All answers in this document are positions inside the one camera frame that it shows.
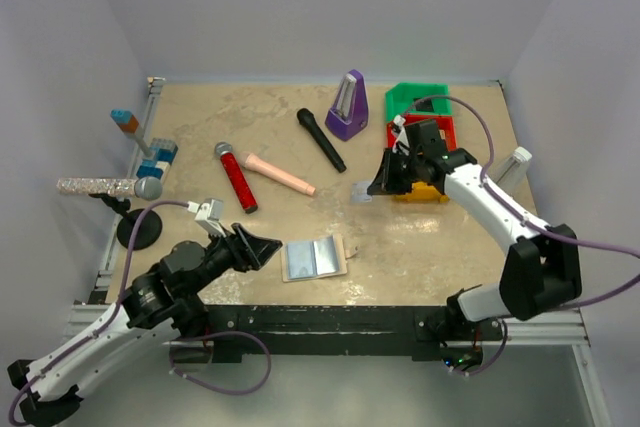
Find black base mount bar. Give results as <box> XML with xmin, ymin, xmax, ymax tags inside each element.
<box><xmin>180</xmin><ymin>305</ymin><xmax>502</xmax><ymax>363</ymax></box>

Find blue toy brick tower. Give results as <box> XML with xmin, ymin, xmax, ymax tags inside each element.
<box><xmin>110</xmin><ymin>109</ymin><xmax>179</xmax><ymax>184</ymax></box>

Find purple metronome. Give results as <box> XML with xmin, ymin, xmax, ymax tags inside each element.
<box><xmin>325</xmin><ymin>69</ymin><xmax>369</xmax><ymax>142</ymax></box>

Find red glitter microphone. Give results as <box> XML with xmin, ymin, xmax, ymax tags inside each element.
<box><xmin>214</xmin><ymin>141</ymin><xmax>258</xmax><ymax>214</ymax></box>

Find yellow storage bin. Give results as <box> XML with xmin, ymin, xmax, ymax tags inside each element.
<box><xmin>393</xmin><ymin>182</ymin><xmax>449</xmax><ymax>203</ymax></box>

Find blue credit cards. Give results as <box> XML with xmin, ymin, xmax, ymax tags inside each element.
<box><xmin>284</xmin><ymin>236</ymin><xmax>347</xmax><ymax>281</ymax></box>

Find black microphone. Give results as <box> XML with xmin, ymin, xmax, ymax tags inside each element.
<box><xmin>296</xmin><ymin>108</ymin><xmax>347</xmax><ymax>173</ymax></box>

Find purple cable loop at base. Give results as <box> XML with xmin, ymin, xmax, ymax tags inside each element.
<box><xmin>168</xmin><ymin>330</ymin><xmax>273</xmax><ymax>396</ymax></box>

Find red storage bin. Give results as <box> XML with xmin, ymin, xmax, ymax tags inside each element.
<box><xmin>386</xmin><ymin>114</ymin><xmax>457</xmax><ymax>151</ymax></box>

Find green storage bin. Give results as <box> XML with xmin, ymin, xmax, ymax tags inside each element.
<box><xmin>385</xmin><ymin>82</ymin><xmax>453</xmax><ymax>122</ymax></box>

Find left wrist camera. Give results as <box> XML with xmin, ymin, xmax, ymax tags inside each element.
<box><xmin>188</xmin><ymin>198</ymin><xmax>226</xmax><ymax>237</ymax></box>

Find silver glitter microphone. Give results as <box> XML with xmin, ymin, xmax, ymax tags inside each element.
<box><xmin>56</xmin><ymin>177</ymin><xmax>163</xmax><ymax>201</ymax></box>

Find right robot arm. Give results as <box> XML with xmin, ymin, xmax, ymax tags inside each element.
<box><xmin>367</xmin><ymin>116</ymin><xmax>582</xmax><ymax>339</ymax></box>

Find black item in green bin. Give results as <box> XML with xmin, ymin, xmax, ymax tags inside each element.
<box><xmin>412</xmin><ymin>98</ymin><xmax>434</xmax><ymax>113</ymax></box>

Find pink microphone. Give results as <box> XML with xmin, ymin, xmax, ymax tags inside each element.
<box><xmin>237</xmin><ymin>152</ymin><xmax>316</xmax><ymax>197</ymax></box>

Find black microphone stand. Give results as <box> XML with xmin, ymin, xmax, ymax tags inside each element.
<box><xmin>89</xmin><ymin>191</ymin><xmax>164</xmax><ymax>251</ymax></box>

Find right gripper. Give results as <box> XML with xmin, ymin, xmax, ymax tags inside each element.
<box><xmin>368</xmin><ymin>146</ymin><xmax>425</xmax><ymax>195</ymax></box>

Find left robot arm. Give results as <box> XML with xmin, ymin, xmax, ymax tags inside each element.
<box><xmin>8</xmin><ymin>223</ymin><xmax>283</xmax><ymax>426</ymax></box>

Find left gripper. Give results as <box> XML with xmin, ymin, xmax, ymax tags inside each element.
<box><xmin>183</xmin><ymin>222</ymin><xmax>284</xmax><ymax>298</ymax></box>

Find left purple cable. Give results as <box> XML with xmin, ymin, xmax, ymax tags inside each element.
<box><xmin>7</xmin><ymin>199</ymin><xmax>201</xmax><ymax>426</ymax></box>

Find beige leather card holder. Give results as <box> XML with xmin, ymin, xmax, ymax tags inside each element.
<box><xmin>279</xmin><ymin>234</ymin><xmax>362</xmax><ymax>284</ymax></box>

